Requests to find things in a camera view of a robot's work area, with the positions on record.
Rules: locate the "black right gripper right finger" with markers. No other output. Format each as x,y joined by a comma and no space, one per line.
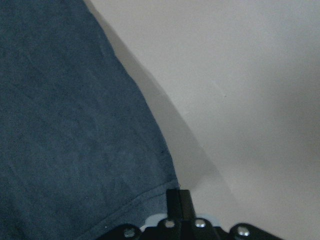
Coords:
199,228

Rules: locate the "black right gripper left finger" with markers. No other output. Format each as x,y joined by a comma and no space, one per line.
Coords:
165,228

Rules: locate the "black printed t-shirt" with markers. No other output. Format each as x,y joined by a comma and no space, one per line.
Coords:
80,151

